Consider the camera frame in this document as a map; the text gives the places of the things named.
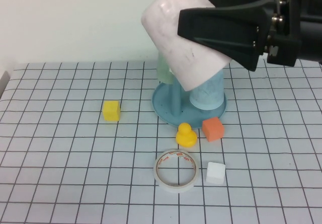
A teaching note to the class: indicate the orange foam cube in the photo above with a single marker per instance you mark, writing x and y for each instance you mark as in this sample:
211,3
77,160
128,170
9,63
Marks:
212,129

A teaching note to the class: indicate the yellow rubber duck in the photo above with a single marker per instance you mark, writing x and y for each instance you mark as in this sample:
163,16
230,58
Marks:
186,138

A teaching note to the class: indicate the blue cup stand with posts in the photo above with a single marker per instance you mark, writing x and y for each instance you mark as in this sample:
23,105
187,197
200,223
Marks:
163,105

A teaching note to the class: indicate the pale pink plastic cup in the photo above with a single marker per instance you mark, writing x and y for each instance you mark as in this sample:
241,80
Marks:
171,32

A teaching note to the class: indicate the pale green plastic cup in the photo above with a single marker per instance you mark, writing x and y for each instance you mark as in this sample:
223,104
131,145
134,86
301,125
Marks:
163,70

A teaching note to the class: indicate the yellow foam cube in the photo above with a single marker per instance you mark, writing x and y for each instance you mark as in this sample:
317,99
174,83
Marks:
110,110

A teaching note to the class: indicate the white tape roll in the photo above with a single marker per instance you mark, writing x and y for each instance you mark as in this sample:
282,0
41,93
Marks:
161,178

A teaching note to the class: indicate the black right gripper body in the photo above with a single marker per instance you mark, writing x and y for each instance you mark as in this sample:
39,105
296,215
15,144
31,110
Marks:
302,32

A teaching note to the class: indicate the grey grid pattern table cloth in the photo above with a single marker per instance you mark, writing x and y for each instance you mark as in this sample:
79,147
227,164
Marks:
50,95

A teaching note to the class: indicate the white foam cube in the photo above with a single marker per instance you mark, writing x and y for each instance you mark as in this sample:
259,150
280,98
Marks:
215,173

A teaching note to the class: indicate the pale blue plastic cup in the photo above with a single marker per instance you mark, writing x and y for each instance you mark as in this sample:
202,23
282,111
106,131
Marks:
208,95

